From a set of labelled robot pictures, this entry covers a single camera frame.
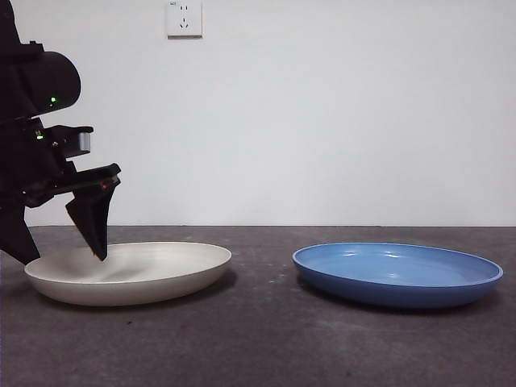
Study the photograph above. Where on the pale grey camera box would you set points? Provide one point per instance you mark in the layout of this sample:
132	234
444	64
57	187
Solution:
82	142

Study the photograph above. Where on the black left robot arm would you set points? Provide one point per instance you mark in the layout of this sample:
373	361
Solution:
48	80

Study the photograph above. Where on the white wall socket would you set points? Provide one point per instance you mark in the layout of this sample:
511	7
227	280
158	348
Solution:
184	20

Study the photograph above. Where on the white round plate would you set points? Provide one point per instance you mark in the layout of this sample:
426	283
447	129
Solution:
161	274

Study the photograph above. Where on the blue round plate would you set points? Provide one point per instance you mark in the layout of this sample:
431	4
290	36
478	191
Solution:
395	270

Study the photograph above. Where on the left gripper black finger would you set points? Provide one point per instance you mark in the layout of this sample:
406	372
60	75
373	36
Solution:
18	234
94	221

